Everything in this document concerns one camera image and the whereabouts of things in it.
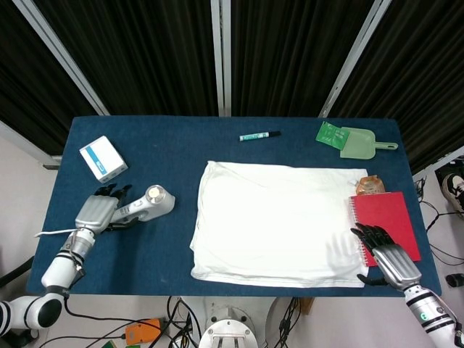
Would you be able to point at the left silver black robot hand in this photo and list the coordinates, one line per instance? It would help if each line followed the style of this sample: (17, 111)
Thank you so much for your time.
(96, 214)

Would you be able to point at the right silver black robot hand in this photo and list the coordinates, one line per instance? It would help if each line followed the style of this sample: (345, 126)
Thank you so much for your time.
(395, 264)

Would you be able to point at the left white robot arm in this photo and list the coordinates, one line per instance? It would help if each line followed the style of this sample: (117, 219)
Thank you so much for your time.
(61, 268)

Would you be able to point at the silver robot base column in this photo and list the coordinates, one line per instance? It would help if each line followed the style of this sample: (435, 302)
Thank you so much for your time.
(228, 326)

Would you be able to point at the white cloth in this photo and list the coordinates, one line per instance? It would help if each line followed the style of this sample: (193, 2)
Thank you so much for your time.
(272, 224)

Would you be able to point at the red spiral notebook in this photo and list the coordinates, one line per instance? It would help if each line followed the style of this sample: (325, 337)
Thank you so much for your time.
(388, 217)

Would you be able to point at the white and blue box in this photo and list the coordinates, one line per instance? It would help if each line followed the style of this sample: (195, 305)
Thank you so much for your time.
(103, 159)

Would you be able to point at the small black floor object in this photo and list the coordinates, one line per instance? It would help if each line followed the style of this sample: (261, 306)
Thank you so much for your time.
(456, 280)

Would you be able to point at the orange snack packet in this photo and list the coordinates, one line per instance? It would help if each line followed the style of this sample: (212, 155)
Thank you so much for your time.
(369, 185)

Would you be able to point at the white and black shoe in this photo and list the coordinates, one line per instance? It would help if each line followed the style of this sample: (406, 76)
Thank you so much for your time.
(455, 192)

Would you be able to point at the dark blue table mat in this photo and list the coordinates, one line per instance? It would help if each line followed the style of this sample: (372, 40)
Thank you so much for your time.
(163, 145)

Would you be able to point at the pale green plastic dustpan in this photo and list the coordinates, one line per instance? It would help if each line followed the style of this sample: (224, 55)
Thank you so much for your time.
(359, 145)

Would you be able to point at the orange device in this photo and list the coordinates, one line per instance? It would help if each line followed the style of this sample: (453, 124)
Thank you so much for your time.
(143, 330)

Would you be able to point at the green board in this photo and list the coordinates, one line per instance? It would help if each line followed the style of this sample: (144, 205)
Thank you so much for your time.
(110, 343)

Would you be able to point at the green foil packet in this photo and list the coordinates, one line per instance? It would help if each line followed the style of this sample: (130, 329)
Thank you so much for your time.
(330, 136)

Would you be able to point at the black curtain panel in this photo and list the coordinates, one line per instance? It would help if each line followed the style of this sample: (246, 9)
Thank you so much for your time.
(145, 54)
(420, 72)
(290, 54)
(21, 72)

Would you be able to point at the green marker pen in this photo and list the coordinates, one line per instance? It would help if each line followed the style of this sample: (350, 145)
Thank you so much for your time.
(255, 136)

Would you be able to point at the grey metal frame post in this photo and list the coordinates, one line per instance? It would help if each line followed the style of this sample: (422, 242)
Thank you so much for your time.
(353, 54)
(221, 58)
(61, 54)

